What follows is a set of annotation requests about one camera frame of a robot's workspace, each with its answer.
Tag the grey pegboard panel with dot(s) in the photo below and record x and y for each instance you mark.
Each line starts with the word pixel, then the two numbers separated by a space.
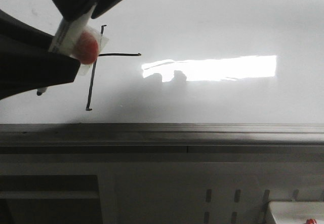
pixel 203 192

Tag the red round magnet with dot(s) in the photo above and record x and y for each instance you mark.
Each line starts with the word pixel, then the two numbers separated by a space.
pixel 86 49

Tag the white whiteboard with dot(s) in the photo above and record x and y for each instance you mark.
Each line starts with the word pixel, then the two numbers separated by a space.
pixel 209 71

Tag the red capped marker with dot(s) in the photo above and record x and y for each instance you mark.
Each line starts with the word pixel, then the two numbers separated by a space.
pixel 311 221

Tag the white black whiteboard marker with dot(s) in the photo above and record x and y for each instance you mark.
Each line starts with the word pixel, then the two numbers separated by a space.
pixel 67 35

